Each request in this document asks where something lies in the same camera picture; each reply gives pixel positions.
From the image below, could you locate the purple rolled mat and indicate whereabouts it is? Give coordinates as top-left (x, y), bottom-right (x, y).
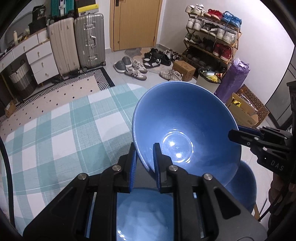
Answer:
top-left (215, 58), bottom-right (250, 103)

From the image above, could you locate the woven laundry basket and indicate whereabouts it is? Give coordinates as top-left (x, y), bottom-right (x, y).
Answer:
top-left (9, 60), bottom-right (38, 99)

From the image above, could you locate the person's right hand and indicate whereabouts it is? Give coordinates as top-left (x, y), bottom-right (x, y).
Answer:
top-left (268, 173), bottom-right (295, 215)

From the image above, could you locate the small brown cardboard box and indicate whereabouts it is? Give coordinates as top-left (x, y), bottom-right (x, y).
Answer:
top-left (173, 60), bottom-right (196, 82)

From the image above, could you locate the open cardboard box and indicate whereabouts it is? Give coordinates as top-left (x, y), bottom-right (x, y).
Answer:
top-left (226, 93), bottom-right (258, 128)

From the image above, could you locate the blue bowl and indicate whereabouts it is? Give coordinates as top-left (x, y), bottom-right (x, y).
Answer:
top-left (225, 161), bottom-right (257, 213)
top-left (132, 81), bottom-right (241, 185)

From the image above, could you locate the wooden shoe rack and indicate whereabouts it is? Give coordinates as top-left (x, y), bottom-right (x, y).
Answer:
top-left (182, 4), bottom-right (242, 79)

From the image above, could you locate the patterned floor rug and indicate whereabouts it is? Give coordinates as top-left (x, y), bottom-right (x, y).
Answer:
top-left (1, 68), bottom-right (114, 140)

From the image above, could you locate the small cardboard box by rug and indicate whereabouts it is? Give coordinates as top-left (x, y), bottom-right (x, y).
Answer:
top-left (4, 100), bottom-right (16, 118)

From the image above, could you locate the teal plaid tablecloth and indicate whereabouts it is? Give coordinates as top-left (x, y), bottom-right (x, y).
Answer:
top-left (5, 83), bottom-right (146, 233)

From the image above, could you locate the wooden door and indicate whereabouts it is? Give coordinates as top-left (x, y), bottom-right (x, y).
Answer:
top-left (109, 0), bottom-right (163, 51)

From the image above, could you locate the silver aluminium suitcase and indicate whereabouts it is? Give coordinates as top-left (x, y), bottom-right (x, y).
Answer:
top-left (74, 13), bottom-right (105, 69)

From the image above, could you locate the beige hard suitcase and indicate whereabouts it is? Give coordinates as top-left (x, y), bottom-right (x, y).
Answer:
top-left (48, 17), bottom-right (80, 75)

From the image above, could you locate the white trash bin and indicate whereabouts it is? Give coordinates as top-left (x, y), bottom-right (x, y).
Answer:
top-left (196, 69), bottom-right (221, 93)

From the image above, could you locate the black cable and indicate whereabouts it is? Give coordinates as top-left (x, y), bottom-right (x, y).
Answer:
top-left (0, 136), bottom-right (17, 230)

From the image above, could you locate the white drawer dresser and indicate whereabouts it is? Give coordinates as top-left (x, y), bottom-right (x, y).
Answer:
top-left (1, 28), bottom-right (59, 84)

